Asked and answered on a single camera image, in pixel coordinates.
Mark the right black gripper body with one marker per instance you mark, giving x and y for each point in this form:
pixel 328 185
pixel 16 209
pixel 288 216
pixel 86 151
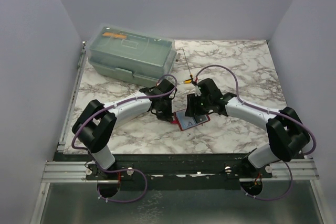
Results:
pixel 200 105

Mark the red leather card holder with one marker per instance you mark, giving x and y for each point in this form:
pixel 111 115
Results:
pixel 185 122

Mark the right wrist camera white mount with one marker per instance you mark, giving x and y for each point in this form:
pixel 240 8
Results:
pixel 197 91

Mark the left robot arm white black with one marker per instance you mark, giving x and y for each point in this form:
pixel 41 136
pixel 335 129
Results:
pixel 93 128

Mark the orange tool inside toolbox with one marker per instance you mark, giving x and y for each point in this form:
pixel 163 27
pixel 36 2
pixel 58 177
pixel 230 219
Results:
pixel 114 35

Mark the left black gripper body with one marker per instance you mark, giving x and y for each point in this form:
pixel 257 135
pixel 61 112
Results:
pixel 165 112

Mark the yellow black T-handle hex key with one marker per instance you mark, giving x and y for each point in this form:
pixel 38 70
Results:
pixel 191 80

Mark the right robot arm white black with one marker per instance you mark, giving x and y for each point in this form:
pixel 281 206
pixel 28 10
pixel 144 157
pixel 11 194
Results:
pixel 286 135

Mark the credit card with magnetic stripe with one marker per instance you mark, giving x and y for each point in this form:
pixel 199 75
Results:
pixel 200 119

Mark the green plastic toolbox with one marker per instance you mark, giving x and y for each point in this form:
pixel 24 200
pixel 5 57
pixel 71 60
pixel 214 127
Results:
pixel 140 59

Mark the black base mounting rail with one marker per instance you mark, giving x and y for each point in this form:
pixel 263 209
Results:
pixel 167 171

